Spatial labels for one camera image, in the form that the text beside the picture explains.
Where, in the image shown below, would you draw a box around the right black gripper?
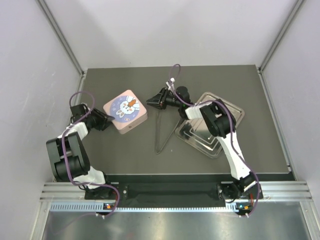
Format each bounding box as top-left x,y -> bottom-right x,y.
146,87 -> 182,110

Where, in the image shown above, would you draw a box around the silver tin lid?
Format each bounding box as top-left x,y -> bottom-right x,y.
103,89 -> 147,119

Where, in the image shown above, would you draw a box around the metal tongs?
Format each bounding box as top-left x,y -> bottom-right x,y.
154,109 -> 181,156

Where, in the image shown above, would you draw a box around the pink tin box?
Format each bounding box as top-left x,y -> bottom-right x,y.
112,113 -> 148,135

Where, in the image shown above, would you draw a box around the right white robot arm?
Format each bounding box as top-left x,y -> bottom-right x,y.
146,86 -> 261,203

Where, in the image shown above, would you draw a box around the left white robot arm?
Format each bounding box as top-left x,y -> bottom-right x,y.
46,103 -> 116,200

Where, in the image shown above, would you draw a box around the large steel tray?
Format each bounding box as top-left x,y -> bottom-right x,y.
175,92 -> 245,159

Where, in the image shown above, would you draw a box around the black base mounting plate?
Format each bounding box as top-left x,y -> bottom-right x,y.
107,174 -> 234,208

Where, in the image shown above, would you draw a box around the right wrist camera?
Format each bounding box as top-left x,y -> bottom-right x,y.
165,77 -> 175,92

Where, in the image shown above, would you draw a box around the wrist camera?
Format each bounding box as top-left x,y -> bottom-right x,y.
165,77 -> 175,92
70,103 -> 89,123

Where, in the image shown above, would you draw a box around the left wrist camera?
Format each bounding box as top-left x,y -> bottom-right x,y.
70,103 -> 89,123

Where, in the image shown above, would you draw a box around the aluminium cable duct rail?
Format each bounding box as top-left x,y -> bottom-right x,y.
49,202 -> 251,213

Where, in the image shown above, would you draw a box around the left aluminium frame post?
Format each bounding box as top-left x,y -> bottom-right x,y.
36,0 -> 85,76

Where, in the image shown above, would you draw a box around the aluminium frame post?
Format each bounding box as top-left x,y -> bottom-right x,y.
36,0 -> 85,76
257,0 -> 306,75

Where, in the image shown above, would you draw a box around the right aluminium frame post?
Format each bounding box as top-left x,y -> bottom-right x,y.
257,0 -> 306,75

